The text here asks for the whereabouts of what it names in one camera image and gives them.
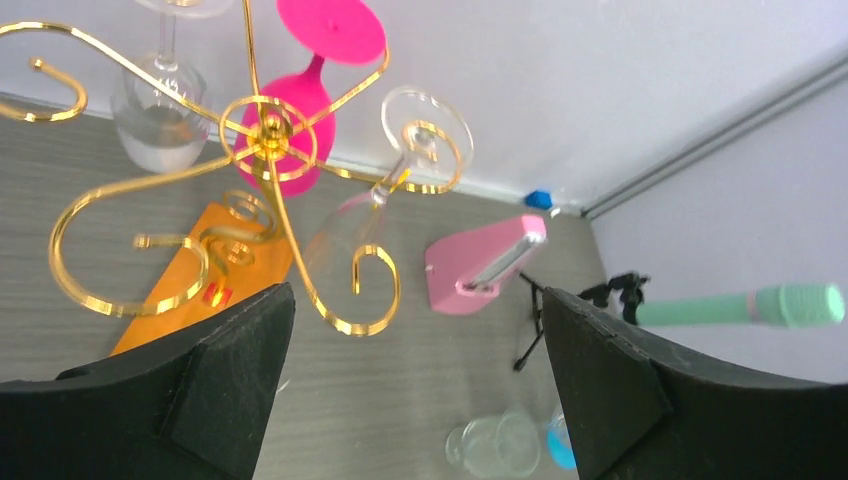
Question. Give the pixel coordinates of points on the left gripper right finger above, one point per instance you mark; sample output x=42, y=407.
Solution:
x=638, y=406

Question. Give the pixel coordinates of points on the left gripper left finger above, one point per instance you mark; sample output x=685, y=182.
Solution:
x=194, y=404

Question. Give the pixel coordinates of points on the blue wine glass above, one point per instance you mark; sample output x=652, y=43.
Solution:
x=558, y=441

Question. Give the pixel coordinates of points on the clear wine glass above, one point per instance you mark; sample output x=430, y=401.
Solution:
x=158, y=134
x=432, y=139
x=505, y=446

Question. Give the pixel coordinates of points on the pink wine glass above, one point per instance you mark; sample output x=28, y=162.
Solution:
x=343, y=31

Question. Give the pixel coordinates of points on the clear wine glass back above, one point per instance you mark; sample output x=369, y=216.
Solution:
x=158, y=134

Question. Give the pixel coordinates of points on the blue block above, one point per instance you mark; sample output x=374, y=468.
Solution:
x=539, y=199

